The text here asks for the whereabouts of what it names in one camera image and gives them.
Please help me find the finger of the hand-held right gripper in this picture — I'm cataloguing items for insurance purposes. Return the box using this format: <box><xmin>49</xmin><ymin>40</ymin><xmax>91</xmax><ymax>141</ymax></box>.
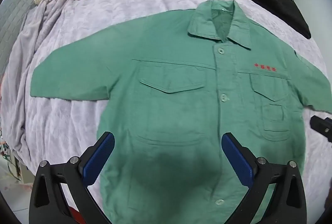
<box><xmin>310</xmin><ymin>115</ymin><xmax>332</xmax><ymax>144</ymax></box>

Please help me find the grey quilted headboard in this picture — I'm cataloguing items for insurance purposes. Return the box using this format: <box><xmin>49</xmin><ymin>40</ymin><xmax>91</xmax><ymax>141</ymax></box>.
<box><xmin>0</xmin><ymin>0</ymin><xmax>76</xmax><ymax>76</ymax></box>

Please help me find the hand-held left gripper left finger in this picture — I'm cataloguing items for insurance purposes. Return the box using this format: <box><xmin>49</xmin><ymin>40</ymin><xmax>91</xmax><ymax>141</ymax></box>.
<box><xmin>29</xmin><ymin>131</ymin><xmax>115</xmax><ymax>224</ymax></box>

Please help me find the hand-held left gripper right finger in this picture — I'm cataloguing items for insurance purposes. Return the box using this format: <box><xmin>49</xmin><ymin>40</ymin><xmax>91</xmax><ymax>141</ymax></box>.
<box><xmin>221</xmin><ymin>132</ymin><xmax>308</xmax><ymax>224</ymax></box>

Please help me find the green work jacket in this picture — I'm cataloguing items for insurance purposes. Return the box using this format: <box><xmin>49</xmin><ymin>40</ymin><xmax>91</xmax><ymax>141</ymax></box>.
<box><xmin>31</xmin><ymin>0</ymin><xmax>328</xmax><ymax>224</ymax></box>

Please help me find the lavender plush blanket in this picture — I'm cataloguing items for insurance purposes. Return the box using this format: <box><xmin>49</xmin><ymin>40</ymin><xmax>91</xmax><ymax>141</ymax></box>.
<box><xmin>0</xmin><ymin>0</ymin><xmax>332</xmax><ymax>204</ymax></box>

